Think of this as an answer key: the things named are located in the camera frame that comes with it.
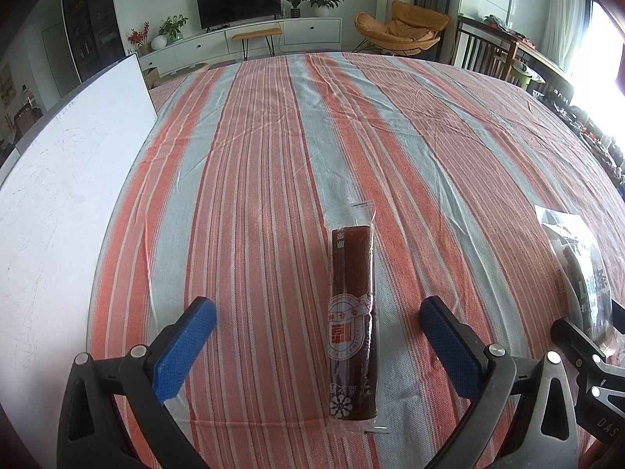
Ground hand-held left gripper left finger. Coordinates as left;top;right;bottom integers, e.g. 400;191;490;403
57;295;217;469

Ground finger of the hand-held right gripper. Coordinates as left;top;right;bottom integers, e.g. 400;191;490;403
552;317;609;369

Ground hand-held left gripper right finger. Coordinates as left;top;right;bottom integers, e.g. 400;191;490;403
419;296;579;469

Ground clear packet of dark snack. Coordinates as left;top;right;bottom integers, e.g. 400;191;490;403
534;204;617;355

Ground brown fruit strip packet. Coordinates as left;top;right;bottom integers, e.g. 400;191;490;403
325;200;391;435

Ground white cardboard box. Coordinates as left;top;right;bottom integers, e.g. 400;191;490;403
0;54;158;416

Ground striped orange grey tablecloth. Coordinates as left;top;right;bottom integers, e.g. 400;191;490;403
85;51;625;469

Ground row of jars and bottles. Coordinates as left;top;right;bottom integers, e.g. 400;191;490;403
532;88;625;181

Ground light green stool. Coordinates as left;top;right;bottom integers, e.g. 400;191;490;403
512;61;539;90

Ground wooden dining table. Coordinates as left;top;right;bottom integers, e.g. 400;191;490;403
508;39;577;93

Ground dark wooden chair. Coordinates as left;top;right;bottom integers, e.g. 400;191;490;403
452;14;518;81

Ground red flowers in vase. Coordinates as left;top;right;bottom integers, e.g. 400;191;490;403
127;22;151;57

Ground green plant in glass vase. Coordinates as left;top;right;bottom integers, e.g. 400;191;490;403
159;14;189;42

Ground wooden bench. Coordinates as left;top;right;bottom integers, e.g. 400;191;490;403
231;27;284;62

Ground orange lounge chair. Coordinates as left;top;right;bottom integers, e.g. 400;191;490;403
354;0;451;57

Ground white sheer curtain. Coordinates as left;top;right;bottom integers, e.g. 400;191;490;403
539;0;587;72

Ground dark glass cabinet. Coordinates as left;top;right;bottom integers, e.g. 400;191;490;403
61;0;127;84

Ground white television cabinet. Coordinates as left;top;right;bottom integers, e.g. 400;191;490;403
137;17;343;72

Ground black television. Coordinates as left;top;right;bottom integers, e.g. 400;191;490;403
196;0;283;30

